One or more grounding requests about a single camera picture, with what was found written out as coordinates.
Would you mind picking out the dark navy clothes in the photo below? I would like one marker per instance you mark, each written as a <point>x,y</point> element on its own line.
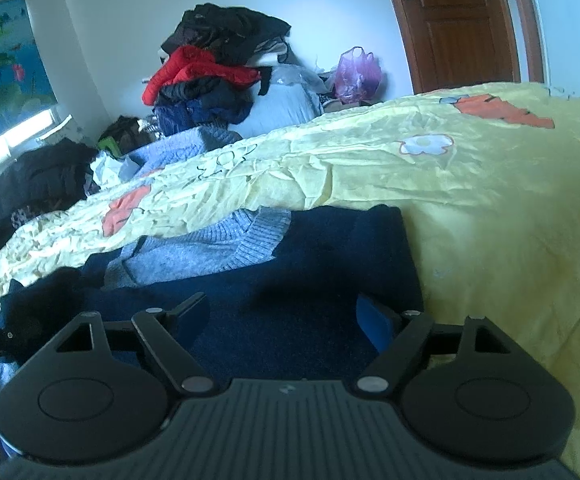
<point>204,102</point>

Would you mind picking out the yellow flowered blanket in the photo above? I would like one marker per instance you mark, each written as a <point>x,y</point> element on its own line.
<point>495,200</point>

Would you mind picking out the purple plastic bag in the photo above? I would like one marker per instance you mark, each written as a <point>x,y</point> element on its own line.
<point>357,75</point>

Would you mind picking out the navy and grey knit sweater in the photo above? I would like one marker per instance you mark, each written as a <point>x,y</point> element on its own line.
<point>280,280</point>

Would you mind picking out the white crumpled cloth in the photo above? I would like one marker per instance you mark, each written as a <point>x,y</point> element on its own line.
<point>112,170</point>

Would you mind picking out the brown wooden door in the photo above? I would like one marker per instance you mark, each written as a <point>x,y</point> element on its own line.
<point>465,25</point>

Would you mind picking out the window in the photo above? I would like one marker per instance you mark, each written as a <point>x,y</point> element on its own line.
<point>14,137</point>

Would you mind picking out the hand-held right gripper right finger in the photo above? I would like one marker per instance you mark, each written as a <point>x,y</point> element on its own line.
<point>376,325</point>

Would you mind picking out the black garment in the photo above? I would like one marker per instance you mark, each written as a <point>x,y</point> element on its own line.
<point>219,30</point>

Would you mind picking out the lotus wall poster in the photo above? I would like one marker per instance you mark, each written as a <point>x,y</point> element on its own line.
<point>4,65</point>

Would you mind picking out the red jacket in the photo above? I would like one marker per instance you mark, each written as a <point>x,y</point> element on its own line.
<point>189,67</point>

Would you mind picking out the dark brown bag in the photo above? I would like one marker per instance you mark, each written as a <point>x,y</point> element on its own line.
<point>122,130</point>

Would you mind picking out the black coat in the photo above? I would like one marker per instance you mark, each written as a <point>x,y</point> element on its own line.
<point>39,175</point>

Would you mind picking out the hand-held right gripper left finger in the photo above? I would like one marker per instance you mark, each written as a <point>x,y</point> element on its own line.
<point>189,312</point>

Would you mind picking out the pale grey bundle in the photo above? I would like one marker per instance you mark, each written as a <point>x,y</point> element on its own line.
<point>285,105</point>

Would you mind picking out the green item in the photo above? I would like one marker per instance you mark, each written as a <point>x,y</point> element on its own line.
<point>111,147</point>

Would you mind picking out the light blue knit sweater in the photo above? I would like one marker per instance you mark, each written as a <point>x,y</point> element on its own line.
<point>184,145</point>

